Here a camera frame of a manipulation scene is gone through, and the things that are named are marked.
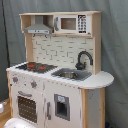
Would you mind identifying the black stovetop red burners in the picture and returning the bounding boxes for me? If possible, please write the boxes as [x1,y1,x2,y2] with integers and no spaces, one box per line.
[18,62,55,73]

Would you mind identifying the white toy microwave door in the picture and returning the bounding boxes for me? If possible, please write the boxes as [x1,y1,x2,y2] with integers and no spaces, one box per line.
[54,14,91,34]

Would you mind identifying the grey toy sink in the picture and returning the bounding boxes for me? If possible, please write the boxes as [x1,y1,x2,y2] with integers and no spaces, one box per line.
[52,68,92,81]

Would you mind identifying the right red stove knob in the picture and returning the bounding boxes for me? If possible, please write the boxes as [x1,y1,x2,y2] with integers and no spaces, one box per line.
[31,81,37,88]

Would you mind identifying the black toy faucet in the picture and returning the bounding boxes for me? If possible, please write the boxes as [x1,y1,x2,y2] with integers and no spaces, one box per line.
[75,51,93,70]

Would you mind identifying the grey range hood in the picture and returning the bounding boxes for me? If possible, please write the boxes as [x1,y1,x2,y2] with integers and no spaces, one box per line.
[24,16,52,34]

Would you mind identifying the wooden toy kitchen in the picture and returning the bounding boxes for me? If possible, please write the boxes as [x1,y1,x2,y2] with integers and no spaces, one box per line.
[7,11,114,128]

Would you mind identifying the toy oven door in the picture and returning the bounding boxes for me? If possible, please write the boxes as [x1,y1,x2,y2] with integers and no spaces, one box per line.
[11,86,44,128]

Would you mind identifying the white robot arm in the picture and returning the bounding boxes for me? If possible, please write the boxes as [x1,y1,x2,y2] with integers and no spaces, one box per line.
[3,118,36,128]

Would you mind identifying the white fridge door with dispenser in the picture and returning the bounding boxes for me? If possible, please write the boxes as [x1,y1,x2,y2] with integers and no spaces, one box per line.
[45,81,82,128]

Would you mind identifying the left red stove knob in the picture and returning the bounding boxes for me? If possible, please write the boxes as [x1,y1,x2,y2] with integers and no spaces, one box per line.
[13,77,18,83]

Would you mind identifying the red stove knob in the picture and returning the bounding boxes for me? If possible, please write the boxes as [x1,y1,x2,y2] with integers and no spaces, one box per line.
[13,77,18,83]
[31,81,37,88]

